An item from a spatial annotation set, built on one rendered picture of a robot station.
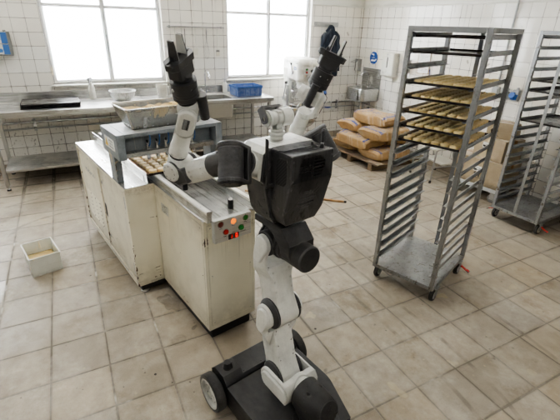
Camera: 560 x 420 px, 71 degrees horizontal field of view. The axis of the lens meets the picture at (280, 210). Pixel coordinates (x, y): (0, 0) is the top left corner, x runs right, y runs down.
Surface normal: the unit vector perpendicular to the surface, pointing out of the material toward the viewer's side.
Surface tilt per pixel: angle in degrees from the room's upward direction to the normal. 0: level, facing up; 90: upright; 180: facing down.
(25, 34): 90
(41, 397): 0
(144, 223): 90
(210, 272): 90
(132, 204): 90
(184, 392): 0
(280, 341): 74
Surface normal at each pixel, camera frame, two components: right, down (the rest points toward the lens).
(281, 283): 0.60, 0.09
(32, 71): 0.46, 0.39
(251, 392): 0.03, -0.90
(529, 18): -0.89, 0.17
